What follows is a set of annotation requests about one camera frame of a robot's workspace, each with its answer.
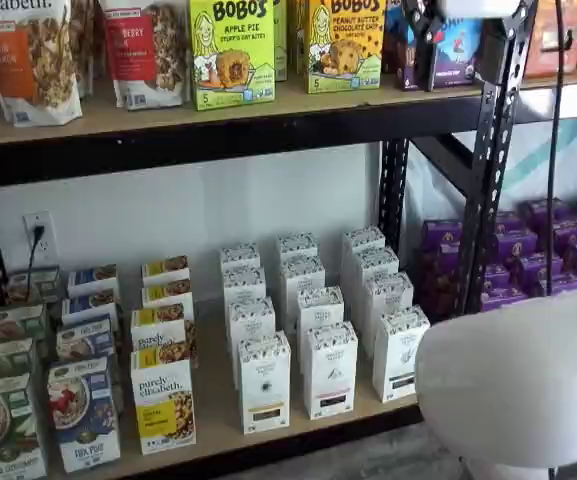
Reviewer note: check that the green cereal box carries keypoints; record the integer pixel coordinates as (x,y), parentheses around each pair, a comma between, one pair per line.
(18,322)
(45,285)
(3,357)
(3,430)

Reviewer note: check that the granola pouch orange label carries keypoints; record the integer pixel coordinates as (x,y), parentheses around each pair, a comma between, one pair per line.
(23,60)

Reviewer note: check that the blue cereal box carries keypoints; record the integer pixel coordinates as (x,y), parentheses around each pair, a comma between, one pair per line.
(88,302)
(85,337)
(90,277)
(83,415)

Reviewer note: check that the white wall outlet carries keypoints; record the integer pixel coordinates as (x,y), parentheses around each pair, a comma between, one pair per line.
(48,250)

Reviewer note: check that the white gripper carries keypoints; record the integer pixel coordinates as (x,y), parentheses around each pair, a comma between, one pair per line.
(478,6)

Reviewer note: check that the granola pouch red label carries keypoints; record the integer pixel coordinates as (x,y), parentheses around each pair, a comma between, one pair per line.
(138,50)

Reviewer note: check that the white floral box dark strip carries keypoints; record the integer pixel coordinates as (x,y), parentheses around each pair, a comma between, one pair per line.
(388,292)
(398,355)
(363,237)
(375,260)

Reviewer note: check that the blue Zbar box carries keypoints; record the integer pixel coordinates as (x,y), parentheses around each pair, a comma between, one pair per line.
(460,45)

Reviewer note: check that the white yellow granola box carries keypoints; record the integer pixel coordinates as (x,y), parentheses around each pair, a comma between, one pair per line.
(165,292)
(155,330)
(165,267)
(160,400)

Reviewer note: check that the yellow Bobo's peanut butter box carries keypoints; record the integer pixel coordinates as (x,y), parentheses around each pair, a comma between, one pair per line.
(345,50)
(299,35)

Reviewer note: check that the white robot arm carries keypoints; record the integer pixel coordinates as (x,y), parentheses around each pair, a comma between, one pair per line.
(518,390)

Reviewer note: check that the green Bobo's apple pie box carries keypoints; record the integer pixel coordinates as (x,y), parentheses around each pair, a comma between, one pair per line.
(233,60)
(281,40)

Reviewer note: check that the white plastic sheet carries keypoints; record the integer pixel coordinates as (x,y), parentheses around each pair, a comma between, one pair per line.
(433,200)

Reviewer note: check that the white floral box pink strip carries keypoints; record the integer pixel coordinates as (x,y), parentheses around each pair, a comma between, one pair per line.
(330,370)
(297,245)
(320,307)
(303,272)

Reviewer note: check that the white floral box yellow strip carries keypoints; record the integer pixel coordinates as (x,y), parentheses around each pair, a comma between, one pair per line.
(250,320)
(243,282)
(240,255)
(263,385)

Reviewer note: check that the orange snack box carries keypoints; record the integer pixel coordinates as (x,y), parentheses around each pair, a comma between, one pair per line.
(538,45)

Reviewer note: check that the black metal shelf rack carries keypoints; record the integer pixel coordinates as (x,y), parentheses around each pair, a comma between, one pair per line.
(218,140)

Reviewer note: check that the white granola pouch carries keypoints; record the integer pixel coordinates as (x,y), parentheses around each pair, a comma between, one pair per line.
(85,45)

